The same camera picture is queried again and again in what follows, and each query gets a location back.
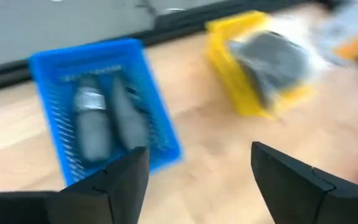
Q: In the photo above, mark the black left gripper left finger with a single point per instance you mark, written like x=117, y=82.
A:
x=104, y=199

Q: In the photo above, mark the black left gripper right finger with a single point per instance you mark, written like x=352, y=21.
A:
x=297, y=196

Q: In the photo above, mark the bagged black round disc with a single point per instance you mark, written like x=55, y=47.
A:
x=272, y=62

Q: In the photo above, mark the blue plastic basket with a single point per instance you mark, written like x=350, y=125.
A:
x=160, y=130

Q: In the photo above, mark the yellow plastic basket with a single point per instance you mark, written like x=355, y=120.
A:
x=225, y=71

